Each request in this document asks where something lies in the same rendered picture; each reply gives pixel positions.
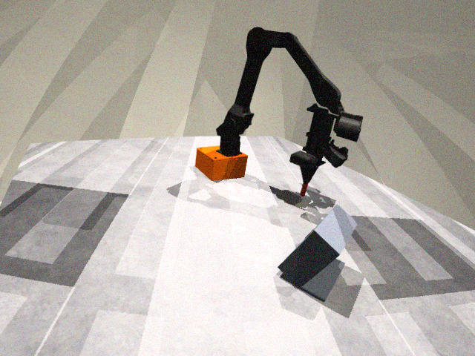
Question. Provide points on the grey square panel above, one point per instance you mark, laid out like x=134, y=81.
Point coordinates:
x=312, y=266

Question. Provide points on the dark red peg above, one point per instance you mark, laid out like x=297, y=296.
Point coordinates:
x=303, y=190

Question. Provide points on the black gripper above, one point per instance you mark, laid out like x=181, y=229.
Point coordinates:
x=309, y=161

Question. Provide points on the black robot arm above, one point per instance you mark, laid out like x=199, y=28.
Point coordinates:
x=239, y=117

